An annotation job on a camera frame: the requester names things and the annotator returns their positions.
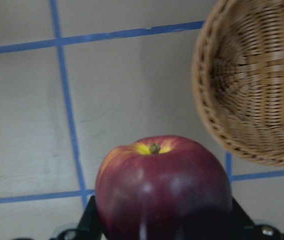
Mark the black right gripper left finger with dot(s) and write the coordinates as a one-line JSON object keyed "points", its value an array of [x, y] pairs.
{"points": [[89, 226]]}

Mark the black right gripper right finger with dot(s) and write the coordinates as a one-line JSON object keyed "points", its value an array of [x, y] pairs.
{"points": [[242, 226]]}

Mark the dark red apple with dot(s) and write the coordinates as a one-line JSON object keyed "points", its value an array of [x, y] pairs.
{"points": [[163, 188]]}

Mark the wicker basket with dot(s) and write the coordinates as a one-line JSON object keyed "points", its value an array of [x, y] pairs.
{"points": [[238, 78]]}

